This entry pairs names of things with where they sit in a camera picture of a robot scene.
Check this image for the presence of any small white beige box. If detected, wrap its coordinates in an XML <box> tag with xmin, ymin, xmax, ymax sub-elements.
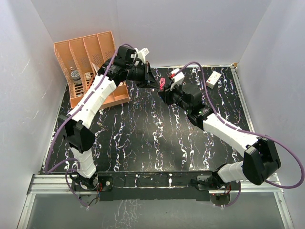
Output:
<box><xmin>85</xmin><ymin>73</ymin><xmax>91</xmax><ymax>80</ymax></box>

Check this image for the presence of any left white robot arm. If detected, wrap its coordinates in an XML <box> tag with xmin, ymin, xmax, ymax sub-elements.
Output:
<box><xmin>59</xmin><ymin>44</ymin><xmax>160</xmax><ymax>190</ymax></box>

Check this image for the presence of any grey round canister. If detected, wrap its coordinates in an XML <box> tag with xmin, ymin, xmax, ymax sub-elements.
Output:
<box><xmin>70</xmin><ymin>67</ymin><xmax>81</xmax><ymax>85</ymax></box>

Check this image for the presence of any orange perforated file organizer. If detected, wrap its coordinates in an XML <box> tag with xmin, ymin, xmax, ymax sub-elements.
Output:
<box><xmin>54</xmin><ymin>31</ymin><xmax>116</xmax><ymax>108</ymax></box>

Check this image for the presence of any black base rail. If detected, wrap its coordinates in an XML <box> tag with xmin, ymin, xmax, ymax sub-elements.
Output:
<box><xmin>70</xmin><ymin>172</ymin><xmax>241</xmax><ymax>205</ymax></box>

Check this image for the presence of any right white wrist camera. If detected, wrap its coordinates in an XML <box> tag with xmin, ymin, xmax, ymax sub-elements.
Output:
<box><xmin>169</xmin><ymin>68</ymin><xmax>184</xmax><ymax>91</ymax></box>

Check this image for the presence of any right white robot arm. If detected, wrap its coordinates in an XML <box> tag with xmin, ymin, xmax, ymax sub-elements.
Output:
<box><xmin>158</xmin><ymin>84</ymin><xmax>281</xmax><ymax>189</ymax></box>

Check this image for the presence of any white packaged card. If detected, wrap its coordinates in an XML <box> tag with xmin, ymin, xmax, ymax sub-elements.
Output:
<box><xmin>92</xmin><ymin>62</ymin><xmax>101</xmax><ymax>76</ymax></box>

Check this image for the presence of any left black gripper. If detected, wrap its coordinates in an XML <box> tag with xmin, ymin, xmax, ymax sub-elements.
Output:
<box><xmin>126</xmin><ymin>62</ymin><xmax>161</xmax><ymax>90</ymax></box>

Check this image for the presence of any white red small box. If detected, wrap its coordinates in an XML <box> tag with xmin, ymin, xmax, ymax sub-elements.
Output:
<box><xmin>206</xmin><ymin>71</ymin><xmax>221</xmax><ymax>89</ymax></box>

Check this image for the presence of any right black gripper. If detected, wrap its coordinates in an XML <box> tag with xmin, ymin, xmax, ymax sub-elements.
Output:
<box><xmin>159</xmin><ymin>81</ymin><xmax>191</xmax><ymax>113</ymax></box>

